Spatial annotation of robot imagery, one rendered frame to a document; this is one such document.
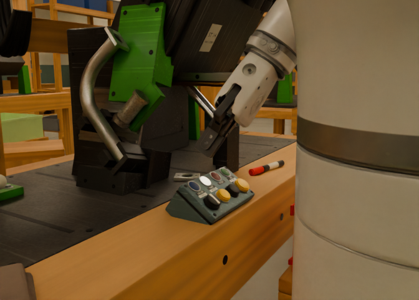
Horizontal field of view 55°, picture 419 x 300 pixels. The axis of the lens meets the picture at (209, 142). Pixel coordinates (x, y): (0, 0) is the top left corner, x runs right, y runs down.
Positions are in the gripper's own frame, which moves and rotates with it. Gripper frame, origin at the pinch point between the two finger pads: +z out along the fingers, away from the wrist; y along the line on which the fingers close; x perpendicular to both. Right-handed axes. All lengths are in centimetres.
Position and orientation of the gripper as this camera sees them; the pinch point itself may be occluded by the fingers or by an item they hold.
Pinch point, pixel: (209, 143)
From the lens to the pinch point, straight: 64.3
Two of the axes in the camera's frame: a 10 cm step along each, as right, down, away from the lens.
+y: 2.6, 1.1, 9.6
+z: -5.7, 8.2, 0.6
